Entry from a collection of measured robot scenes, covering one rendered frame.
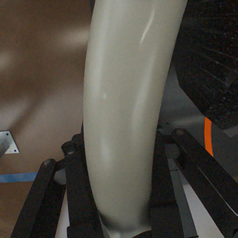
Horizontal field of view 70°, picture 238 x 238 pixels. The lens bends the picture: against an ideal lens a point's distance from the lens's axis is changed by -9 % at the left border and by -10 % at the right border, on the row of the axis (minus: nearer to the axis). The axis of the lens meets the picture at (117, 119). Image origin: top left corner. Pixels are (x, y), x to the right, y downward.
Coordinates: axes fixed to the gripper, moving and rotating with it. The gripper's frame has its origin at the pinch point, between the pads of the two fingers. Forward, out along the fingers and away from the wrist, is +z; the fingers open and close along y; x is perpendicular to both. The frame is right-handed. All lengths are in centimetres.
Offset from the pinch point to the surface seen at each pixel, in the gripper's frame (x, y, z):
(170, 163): -56, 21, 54
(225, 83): -6.0, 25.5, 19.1
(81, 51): 2, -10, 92
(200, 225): -190, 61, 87
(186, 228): -57, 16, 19
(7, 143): -47, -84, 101
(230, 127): -22.1, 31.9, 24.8
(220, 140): -74, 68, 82
